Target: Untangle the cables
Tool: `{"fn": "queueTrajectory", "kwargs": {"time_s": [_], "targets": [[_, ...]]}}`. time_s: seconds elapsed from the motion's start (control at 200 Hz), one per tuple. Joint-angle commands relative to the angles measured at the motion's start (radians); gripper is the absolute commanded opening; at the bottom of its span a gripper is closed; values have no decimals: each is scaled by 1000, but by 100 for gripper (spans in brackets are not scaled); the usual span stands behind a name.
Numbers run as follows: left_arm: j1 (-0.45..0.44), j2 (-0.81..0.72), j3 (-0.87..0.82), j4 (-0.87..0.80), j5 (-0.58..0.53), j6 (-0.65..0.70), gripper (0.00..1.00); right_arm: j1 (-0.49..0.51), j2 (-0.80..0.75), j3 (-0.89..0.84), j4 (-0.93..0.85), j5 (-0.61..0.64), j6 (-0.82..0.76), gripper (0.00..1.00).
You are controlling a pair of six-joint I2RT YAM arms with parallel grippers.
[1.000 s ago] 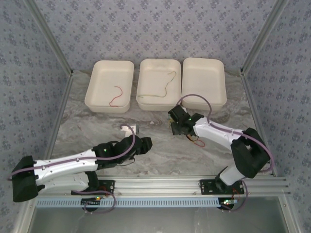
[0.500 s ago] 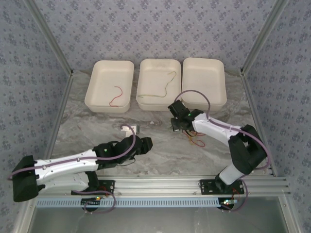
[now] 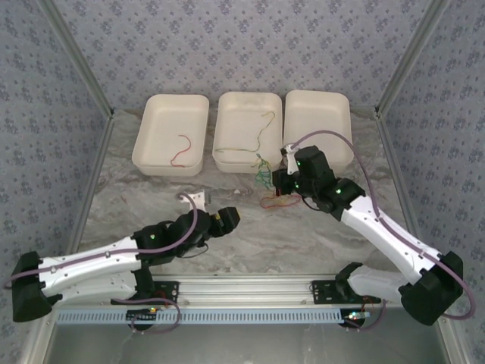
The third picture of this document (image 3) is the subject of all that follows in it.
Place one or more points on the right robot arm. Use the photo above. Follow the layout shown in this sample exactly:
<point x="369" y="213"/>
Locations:
<point x="379" y="227"/>

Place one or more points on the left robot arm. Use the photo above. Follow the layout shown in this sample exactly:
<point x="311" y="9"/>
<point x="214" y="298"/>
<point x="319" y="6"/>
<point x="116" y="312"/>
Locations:
<point x="94" y="258"/>

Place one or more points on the cream plastic tray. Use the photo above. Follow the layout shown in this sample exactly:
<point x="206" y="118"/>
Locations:
<point x="322" y="113"/>
<point x="163" y="125"/>
<point x="242" y="121"/>

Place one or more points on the small black controller board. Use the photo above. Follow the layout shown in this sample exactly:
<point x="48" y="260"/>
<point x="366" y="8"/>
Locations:
<point x="142" y="314"/>
<point x="356" y="316"/>

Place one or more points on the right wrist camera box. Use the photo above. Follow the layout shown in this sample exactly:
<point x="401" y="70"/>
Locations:
<point x="291" y="163"/>

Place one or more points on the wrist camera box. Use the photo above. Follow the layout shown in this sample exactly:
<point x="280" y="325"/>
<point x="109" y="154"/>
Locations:
<point x="291" y="163"/>
<point x="197" y="199"/>

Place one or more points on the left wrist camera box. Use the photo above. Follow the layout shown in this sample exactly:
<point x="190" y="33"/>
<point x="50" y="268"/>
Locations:
<point x="197" y="199"/>

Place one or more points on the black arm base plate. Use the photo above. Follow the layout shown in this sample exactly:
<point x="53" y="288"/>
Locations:
<point x="322" y="292"/>
<point x="172" y="288"/>

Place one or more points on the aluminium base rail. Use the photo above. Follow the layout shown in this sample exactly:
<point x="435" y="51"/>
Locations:
<point x="246" y="290"/>

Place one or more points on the aluminium side rail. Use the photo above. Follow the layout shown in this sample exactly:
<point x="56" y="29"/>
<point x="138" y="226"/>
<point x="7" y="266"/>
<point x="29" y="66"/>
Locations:
<point x="390" y="148"/>
<point x="101" y="151"/>

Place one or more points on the aluminium frame post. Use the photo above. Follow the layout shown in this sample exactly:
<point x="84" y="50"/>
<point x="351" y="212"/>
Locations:
<point x="413" y="57"/>
<point x="76" y="57"/>

